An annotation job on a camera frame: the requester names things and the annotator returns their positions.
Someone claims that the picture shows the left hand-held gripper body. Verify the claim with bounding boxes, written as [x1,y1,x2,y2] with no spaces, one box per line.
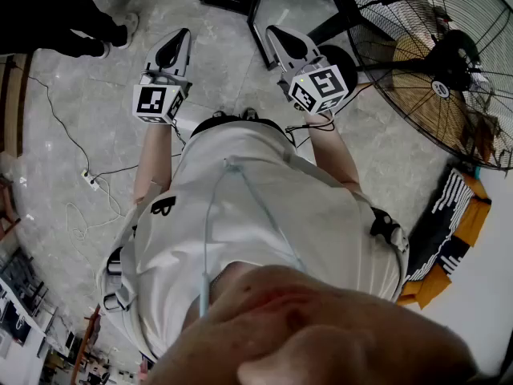
[131,68,193,126]

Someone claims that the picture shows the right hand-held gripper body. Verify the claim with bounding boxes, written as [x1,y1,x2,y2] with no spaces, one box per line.
[277,56,349,116]

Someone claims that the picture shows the person's left forearm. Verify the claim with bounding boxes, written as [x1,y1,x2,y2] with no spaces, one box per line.
[133,120,177,204]

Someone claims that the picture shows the person's right forearm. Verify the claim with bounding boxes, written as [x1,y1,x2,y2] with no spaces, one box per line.
[302,110,362,192]

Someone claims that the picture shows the person's black trousers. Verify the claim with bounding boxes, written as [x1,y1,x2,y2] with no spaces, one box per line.
[190,116,289,140]

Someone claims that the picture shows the white power strip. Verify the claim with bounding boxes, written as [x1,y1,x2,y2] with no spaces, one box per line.
[81,169,100,192]

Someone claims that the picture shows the large black floor fan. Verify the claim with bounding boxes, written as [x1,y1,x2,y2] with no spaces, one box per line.
[318,0,513,172]

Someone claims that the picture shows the brown wooden furniture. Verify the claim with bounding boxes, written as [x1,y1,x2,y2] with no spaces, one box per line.
[0,53,34,160]

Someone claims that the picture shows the person's white shirt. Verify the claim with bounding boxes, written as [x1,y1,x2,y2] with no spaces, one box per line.
[95,120,410,360]

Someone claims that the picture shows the brown wooden stool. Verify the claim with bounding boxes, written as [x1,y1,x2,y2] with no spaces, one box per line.
[0,174,21,242]

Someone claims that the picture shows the black white patterned cloth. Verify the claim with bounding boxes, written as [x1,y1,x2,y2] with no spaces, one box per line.
[404,168,476,282]

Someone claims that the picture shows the orange cardboard box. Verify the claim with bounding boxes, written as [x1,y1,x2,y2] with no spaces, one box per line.
[396,166,493,310]

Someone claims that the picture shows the black desk with equipment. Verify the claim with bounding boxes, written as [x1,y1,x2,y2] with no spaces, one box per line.
[0,246,53,316]

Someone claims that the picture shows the person's face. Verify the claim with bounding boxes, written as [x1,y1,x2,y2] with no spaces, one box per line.
[146,261,482,385]

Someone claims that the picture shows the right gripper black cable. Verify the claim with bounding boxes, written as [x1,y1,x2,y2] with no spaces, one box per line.
[284,84,376,150]

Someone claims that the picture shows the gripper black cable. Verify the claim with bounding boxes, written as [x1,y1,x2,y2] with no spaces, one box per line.
[170,120,189,148]
[284,84,376,150]

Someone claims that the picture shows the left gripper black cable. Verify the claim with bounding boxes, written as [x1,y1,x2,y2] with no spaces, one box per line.
[170,120,189,148]

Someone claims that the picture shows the black metal frame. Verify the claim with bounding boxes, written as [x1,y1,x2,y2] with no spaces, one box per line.
[308,0,362,46]

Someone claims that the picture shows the black floor cable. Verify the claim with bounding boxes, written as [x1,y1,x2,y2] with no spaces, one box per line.
[92,152,184,184]
[15,64,92,174]

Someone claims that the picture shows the white floor cable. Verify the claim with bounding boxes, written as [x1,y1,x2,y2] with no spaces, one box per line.
[65,174,127,242]

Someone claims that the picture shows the light blue earphone cable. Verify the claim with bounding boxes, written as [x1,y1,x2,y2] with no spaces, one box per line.
[199,156,308,318]

